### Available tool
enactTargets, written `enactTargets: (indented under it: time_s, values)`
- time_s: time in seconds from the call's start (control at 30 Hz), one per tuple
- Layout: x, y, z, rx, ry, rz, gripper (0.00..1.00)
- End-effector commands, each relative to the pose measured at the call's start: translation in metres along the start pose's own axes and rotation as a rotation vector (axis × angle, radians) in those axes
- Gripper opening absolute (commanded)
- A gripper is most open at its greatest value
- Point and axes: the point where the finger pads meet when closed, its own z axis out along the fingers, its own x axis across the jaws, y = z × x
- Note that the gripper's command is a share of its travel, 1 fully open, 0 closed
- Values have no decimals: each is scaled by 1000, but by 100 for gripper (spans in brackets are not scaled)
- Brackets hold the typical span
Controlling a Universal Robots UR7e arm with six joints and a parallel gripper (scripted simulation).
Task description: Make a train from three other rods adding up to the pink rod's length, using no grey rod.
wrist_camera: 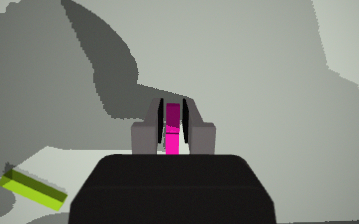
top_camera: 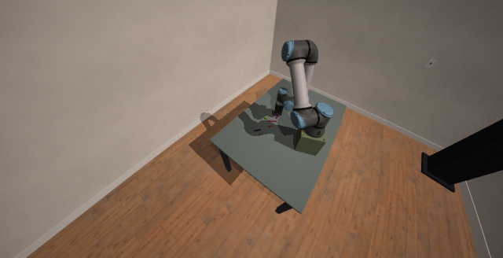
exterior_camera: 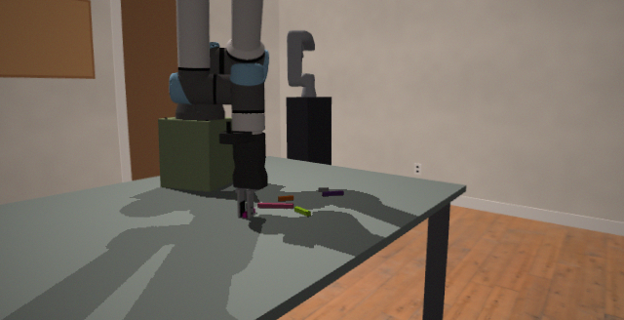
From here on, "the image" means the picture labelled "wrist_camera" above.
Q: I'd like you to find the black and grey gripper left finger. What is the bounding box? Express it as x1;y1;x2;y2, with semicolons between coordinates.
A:
131;98;163;154

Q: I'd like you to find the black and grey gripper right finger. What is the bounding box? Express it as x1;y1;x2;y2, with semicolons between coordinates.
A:
182;98;216;154

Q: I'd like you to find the lime green rectangular bar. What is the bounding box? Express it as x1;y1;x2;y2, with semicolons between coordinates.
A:
0;169;68;211

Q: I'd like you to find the magenta rod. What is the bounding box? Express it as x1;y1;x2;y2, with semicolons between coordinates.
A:
166;103;180;132
166;132;179;154

